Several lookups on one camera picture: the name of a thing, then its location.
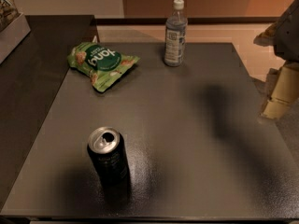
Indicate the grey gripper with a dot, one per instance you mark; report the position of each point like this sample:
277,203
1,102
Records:
288,36

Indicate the clear blue plastic bottle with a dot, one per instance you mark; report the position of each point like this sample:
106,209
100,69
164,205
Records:
175,35

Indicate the black pepsi can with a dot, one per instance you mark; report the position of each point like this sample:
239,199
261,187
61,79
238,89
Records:
106,149

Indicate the green chip bag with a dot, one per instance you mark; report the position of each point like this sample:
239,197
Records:
102,65

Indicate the dark side counter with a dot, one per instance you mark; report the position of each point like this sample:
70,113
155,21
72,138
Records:
30,78

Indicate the white snack box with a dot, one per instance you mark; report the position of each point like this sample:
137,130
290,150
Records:
13,28

